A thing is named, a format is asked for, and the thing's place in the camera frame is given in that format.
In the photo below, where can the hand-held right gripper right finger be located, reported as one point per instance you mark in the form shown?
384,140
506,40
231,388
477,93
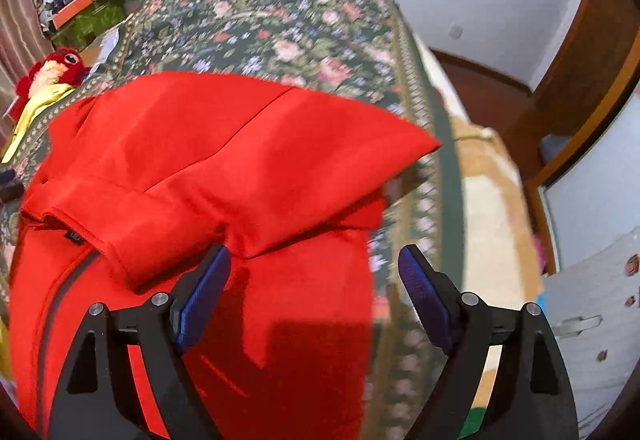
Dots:
430,307

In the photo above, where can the brown wooden door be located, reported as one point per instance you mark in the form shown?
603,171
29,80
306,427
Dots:
585,60

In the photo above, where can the green patterned cloth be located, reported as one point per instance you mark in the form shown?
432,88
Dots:
92,23

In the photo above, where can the red zip jacket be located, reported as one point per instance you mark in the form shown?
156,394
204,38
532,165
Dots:
200,160

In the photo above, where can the orange box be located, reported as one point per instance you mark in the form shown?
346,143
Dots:
71,10

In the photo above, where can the white wall socket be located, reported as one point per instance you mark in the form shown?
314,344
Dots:
456,31

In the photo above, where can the dark floral bed blanket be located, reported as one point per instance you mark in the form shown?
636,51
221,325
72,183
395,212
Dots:
280,25

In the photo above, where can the yellow cloth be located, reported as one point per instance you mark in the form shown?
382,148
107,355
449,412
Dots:
35,113

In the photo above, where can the brown striped curtain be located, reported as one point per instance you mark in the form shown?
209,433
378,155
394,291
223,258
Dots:
20,20

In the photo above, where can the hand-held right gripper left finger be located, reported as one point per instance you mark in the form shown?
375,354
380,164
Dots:
202,305

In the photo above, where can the red plush toy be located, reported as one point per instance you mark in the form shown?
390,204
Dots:
57,68

